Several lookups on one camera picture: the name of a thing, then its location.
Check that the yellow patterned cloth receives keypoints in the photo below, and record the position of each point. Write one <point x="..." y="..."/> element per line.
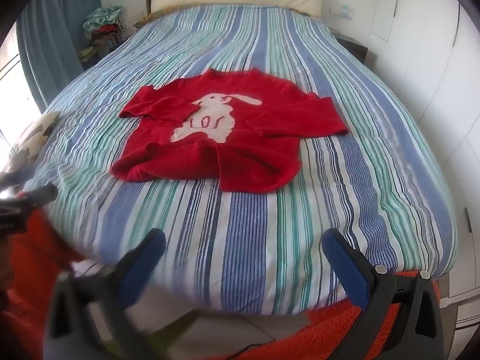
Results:
<point x="148" y="20"/>

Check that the white wardrobe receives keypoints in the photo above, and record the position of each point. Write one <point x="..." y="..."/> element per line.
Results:
<point x="423" y="82"/>

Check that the white wall socket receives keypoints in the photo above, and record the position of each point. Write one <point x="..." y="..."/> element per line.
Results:
<point x="342" y="11"/>

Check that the orange fuzzy rug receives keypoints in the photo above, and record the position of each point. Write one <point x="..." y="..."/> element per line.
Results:
<point x="330" y="333"/>

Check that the blue curtain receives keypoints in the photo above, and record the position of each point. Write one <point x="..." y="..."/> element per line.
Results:
<point x="56" y="41"/>

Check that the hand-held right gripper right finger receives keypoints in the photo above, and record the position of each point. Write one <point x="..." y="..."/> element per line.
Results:
<point x="345" y="266"/>

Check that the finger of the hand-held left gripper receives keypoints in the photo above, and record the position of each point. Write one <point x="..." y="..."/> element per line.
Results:
<point x="41" y="195"/>

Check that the dark nightstand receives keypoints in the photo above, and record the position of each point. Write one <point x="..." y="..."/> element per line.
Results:
<point x="354" y="47"/>

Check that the patterned pillow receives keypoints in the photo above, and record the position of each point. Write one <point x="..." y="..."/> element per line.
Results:
<point x="33" y="138"/>

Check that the pile of mixed clothes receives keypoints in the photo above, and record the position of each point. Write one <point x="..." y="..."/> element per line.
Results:
<point x="105" y="26"/>

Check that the striped bed cover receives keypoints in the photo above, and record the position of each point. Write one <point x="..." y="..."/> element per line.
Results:
<point x="243" y="232"/>

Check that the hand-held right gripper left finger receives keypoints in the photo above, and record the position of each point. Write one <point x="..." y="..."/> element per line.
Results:
<point x="144" y="266"/>

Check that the red sweater with rabbit print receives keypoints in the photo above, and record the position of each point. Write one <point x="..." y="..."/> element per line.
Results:
<point x="232" y="150"/>

